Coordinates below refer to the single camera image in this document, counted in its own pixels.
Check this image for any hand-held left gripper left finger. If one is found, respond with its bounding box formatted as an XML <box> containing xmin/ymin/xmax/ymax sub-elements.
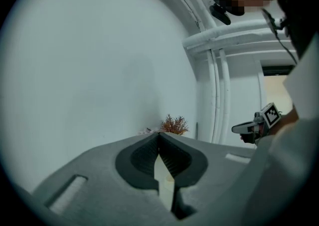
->
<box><xmin>31</xmin><ymin>132</ymin><xmax>180</xmax><ymax>226</ymax></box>

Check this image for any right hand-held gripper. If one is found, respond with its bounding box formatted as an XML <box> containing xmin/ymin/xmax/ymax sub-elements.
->
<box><xmin>231</xmin><ymin>102</ymin><xmax>284</xmax><ymax>146</ymax></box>

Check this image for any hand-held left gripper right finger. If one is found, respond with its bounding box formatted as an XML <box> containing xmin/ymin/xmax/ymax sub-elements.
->
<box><xmin>159</xmin><ymin>132</ymin><xmax>260</xmax><ymax>226</ymax></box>

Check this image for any person's right forearm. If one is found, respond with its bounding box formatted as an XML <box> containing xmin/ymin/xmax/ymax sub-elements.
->
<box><xmin>270</xmin><ymin>106</ymin><xmax>300</xmax><ymax>136</ymax></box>

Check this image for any white vertical pipe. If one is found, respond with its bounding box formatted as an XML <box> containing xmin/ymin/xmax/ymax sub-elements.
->
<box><xmin>206</xmin><ymin>48</ymin><xmax>221</xmax><ymax>143</ymax></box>
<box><xmin>218</xmin><ymin>48</ymin><xmax>231</xmax><ymax>144</ymax></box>

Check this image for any orange artificial plant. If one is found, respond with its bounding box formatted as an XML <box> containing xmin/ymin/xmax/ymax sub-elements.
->
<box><xmin>159</xmin><ymin>114</ymin><xmax>189</xmax><ymax>136</ymax></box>

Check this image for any person's white shirt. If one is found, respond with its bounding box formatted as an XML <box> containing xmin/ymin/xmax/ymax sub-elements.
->
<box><xmin>240</xmin><ymin>31</ymin><xmax>319</xmax><ymax>226</ymax></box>

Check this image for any white insulated horizontal pipe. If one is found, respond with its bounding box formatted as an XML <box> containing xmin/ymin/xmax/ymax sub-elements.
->
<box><xmin>182</xmin><ymin>23</ymin><xmax>294</xmax><ymax>49</ymax></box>

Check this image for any doorway frame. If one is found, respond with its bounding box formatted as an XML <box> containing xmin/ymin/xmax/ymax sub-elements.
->
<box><xmin>256</xmin><ymin>59</ymin><xmax>297</xmax><ymax>123</ymax></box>

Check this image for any black camera cable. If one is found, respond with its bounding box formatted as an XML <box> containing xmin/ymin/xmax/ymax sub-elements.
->
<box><xmin>261</xmin><ymin>8</ymin><xmax>299</xmax><ymax>65</ymax></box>

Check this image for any black head-worn camera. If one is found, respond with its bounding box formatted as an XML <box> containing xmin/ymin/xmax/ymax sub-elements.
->
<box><xmin>209</xmin><ymin>2</ymin><xmax>232</xmax><ymax>25</ymax></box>

